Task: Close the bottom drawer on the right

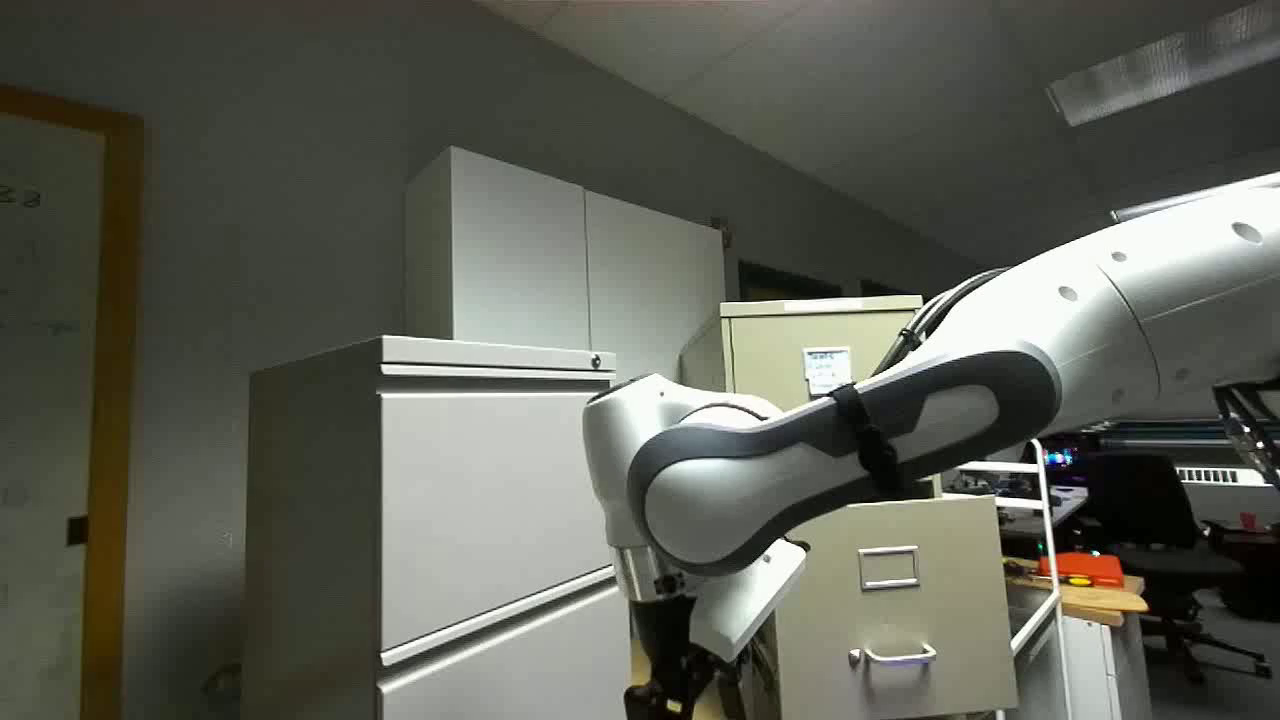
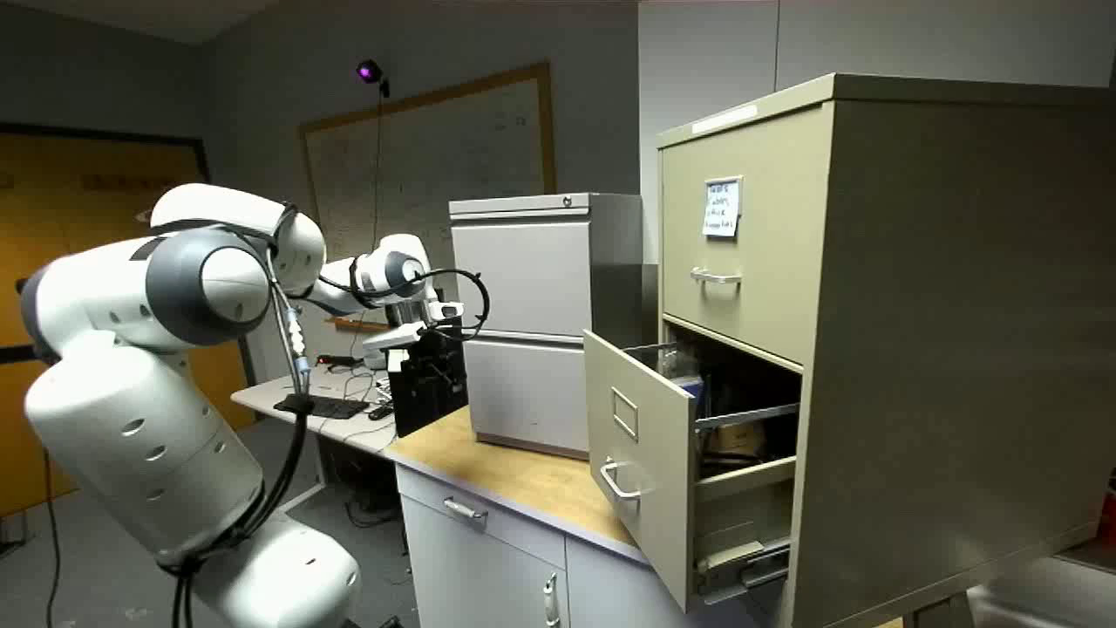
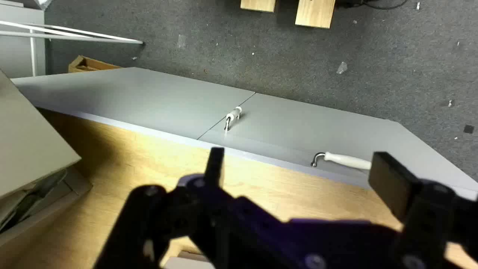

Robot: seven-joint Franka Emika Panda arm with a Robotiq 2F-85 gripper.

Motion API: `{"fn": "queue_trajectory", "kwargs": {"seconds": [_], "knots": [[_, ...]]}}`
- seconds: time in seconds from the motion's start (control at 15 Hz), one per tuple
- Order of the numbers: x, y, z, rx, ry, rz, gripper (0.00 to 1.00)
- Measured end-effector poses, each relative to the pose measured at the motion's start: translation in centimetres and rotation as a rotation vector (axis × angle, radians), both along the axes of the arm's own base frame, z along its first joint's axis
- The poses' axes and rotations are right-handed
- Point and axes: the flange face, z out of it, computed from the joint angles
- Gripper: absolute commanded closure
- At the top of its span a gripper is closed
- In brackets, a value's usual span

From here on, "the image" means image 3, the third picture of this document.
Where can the small metal cabinet latch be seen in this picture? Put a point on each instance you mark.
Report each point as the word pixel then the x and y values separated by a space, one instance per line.
pixel 233 116

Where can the beige two-drawer filing cabinet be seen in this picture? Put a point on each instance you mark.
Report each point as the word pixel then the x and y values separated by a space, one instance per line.
pixel 38 176

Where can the wooden furniture leg left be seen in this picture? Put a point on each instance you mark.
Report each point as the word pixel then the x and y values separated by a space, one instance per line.
pixel 259 5

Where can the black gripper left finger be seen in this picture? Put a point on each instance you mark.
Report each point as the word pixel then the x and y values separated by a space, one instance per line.
pixel 214 167

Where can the wooden furniture leg right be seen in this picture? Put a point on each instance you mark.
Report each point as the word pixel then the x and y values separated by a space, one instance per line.
pixel 316 13

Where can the brown cardboard box on floor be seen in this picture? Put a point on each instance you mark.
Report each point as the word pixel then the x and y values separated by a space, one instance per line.
pixel 88 65

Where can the white cabinet door handle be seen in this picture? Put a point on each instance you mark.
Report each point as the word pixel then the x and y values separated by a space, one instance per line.
pixel 342 161

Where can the wooden furniture leg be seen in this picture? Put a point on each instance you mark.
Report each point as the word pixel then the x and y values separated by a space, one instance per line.
pixel 259 5
pixel 316 13

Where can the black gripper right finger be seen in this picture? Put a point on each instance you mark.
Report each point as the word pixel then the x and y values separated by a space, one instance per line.
pixel 396 188

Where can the white metal stand frame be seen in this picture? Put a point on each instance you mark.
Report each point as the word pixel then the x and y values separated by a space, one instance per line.
pixel 33 32

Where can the grey desk cabinet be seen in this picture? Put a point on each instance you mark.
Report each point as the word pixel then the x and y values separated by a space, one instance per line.
pixel 135 126

